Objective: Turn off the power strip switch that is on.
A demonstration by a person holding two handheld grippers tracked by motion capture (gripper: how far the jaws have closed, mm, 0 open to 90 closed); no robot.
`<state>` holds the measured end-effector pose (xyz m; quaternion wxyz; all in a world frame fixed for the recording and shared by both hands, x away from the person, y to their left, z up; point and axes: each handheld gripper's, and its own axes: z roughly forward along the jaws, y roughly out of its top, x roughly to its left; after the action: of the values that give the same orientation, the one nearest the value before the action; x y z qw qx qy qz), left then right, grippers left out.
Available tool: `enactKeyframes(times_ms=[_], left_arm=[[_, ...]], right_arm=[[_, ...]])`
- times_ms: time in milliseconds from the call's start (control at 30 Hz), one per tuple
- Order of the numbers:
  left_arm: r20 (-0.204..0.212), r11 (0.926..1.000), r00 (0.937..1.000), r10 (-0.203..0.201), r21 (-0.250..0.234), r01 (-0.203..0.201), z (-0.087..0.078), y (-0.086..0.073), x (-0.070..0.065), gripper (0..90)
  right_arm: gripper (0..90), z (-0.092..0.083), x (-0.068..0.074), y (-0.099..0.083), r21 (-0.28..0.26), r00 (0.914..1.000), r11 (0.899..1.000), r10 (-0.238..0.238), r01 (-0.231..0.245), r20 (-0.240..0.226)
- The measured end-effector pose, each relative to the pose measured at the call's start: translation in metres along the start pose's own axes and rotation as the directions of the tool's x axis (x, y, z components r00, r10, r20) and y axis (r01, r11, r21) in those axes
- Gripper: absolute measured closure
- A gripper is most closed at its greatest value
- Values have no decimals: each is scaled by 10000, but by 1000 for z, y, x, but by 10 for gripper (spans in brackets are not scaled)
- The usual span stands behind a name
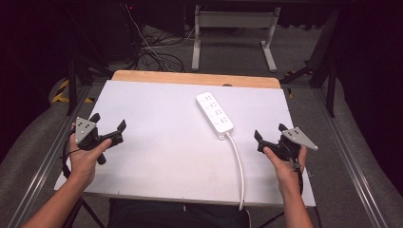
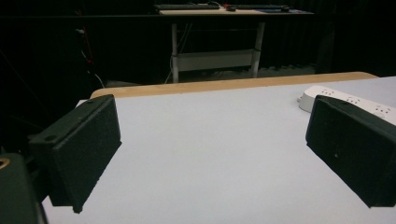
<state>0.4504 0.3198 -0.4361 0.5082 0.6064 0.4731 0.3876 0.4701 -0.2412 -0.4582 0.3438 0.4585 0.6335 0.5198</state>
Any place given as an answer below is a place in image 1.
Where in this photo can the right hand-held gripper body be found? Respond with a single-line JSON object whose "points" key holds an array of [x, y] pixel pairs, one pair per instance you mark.
{"points": [[293, 141]]}

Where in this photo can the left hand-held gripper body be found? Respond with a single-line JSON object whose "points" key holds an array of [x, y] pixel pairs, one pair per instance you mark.
{"points": [[83, 129]]}

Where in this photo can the person's left hand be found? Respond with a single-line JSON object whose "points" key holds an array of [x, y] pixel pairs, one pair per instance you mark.
{"points": [[83, 161]]}

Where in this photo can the person's right hand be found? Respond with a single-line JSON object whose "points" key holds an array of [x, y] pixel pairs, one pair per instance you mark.
{"points": [[285, 172]]}

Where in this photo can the black tripod stand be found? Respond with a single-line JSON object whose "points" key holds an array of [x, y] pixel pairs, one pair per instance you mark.
{"points": [[72, 85]]}

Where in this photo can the yellow black hazard tape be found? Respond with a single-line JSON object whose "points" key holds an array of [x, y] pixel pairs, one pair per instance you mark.
{"points": [[61, 91]]}

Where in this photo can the white power strip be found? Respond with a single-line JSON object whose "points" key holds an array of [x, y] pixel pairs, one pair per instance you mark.
{"points": [[214, 112]]}

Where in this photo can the black metal stand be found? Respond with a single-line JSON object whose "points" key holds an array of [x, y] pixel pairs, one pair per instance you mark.
{"points": [[331, 88]]}

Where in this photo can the black table leg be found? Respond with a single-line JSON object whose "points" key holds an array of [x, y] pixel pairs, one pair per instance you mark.
{"points": [[77, 212]]}

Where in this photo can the aluminium floor rail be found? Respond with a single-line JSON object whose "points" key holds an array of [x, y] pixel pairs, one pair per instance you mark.
{"points": [[348, 158], [44, 164]]}

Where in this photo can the white metal desk frame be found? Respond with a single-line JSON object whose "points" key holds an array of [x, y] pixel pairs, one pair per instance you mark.
{"points": [[233, 19]]}

